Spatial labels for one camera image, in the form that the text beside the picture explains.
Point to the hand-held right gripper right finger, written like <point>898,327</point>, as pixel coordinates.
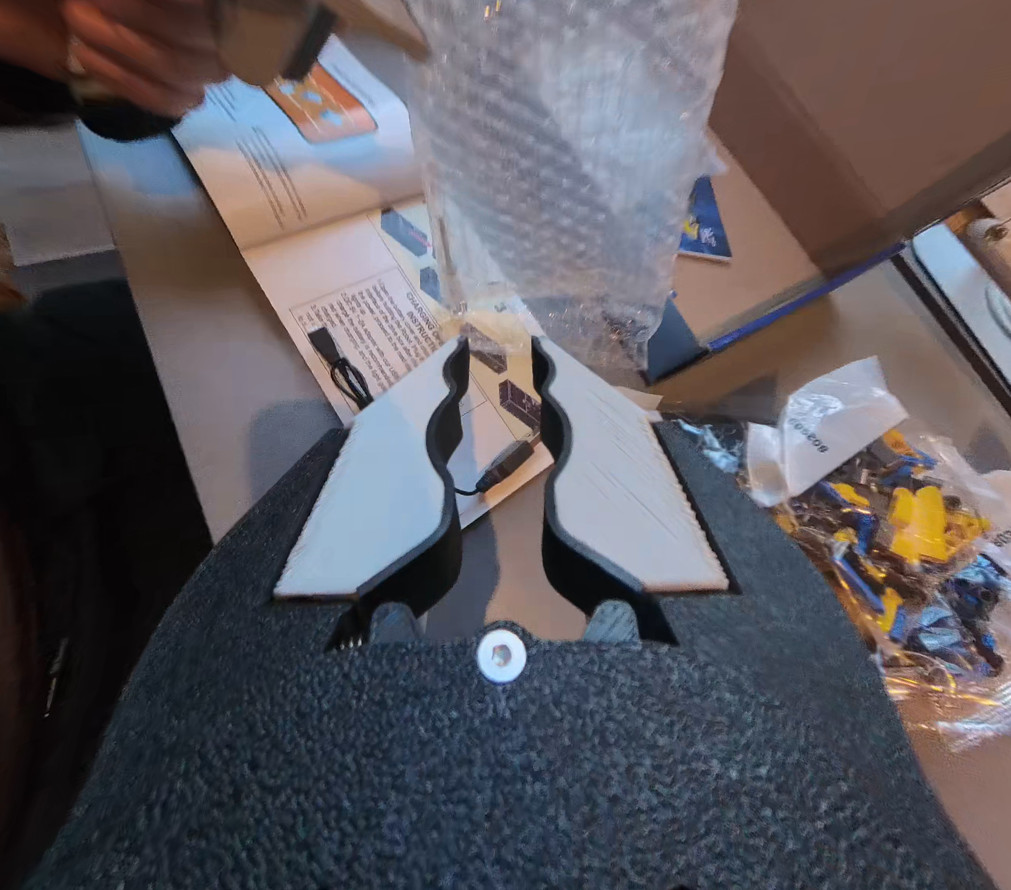
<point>632,503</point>

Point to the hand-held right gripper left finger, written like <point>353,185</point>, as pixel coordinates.
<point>371,503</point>

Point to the blue-cover instruction booklet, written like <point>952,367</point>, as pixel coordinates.
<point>316,195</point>

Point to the clear bag small dark parts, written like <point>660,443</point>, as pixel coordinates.
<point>553,116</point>

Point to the blue cardboard box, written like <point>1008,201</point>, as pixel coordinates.
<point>869,77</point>

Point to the grey desk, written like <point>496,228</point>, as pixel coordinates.
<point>213,369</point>

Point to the clear bag yellow blue parts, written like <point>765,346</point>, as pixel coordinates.
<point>892,527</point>

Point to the thin blue printed leaflet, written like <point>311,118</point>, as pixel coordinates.
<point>707,227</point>

